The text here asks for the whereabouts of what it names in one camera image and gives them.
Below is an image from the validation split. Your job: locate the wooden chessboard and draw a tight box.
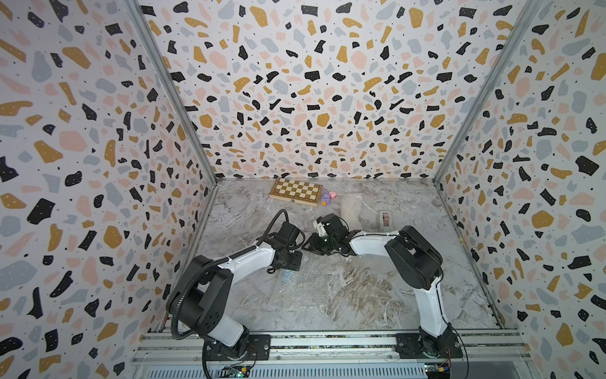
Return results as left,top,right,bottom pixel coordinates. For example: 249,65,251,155
269,178,323,207

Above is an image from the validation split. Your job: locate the clear tape dispenser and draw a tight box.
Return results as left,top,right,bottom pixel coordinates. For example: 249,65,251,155
378,210,391,230

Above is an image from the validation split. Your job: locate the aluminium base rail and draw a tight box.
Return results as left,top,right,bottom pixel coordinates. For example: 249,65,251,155
131,329,540,378

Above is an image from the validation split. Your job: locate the purple orange small toy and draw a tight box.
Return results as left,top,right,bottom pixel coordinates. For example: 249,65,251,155
320,189,331,206

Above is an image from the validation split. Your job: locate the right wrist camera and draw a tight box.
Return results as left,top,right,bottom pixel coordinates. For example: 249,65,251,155
313,218,328,237

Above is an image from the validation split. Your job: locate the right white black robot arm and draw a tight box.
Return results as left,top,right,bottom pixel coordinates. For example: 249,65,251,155
302,213,463,359

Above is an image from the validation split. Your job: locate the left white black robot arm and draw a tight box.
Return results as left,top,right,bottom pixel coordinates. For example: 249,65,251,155
167,221,305,360

